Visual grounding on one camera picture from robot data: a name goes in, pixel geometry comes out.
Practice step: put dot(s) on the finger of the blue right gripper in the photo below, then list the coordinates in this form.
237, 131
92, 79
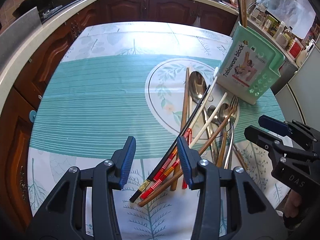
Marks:
275, 126
276, 149

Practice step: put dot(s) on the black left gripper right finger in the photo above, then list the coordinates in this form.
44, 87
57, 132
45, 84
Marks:
190, 162

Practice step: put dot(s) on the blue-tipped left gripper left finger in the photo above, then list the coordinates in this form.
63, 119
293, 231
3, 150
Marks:
122, 159

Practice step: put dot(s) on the dark brown wooden chopstick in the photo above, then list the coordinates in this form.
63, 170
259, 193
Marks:
170, 181

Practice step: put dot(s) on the white chopstick red striped end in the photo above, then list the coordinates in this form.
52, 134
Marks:
166, 173

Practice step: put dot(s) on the black chopstick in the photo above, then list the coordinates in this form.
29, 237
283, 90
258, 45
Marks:
150, 178
240, 13

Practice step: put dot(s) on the steel fork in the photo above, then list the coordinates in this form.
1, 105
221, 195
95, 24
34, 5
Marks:
233, 105

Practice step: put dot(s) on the small steel spoon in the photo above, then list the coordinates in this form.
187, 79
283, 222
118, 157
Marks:
234, 148

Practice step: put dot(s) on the leaf pattern tablecloth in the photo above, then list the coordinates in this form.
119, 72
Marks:
119, 80

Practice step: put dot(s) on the green plastic utensil holder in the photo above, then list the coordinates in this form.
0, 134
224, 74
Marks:
251, 65

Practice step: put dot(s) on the large steel spoon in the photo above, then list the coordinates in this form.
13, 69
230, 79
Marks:
197, 87

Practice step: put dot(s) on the red labelled jar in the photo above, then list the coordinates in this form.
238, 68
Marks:
295, 48

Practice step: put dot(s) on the white mug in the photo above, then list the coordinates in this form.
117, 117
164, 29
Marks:
283, 40

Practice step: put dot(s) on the glass pitcher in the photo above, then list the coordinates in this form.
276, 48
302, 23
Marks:
256, 12

